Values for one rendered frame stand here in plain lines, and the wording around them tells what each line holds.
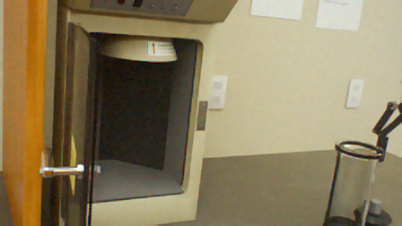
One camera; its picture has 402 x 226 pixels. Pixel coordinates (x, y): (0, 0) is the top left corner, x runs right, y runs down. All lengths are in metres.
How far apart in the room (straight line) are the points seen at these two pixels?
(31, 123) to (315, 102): 1.21
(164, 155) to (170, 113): 0.11
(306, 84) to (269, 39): 0.25
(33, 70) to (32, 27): 0.07
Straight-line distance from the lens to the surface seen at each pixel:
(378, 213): 1.28
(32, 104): 0.83
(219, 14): 0.97
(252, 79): 1.61
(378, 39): 1.97
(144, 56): 0.97
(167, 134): 1.17
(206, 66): 1.02
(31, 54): 0.81
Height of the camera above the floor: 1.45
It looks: 14 degrees down
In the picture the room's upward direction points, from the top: 6 degrees clockwise
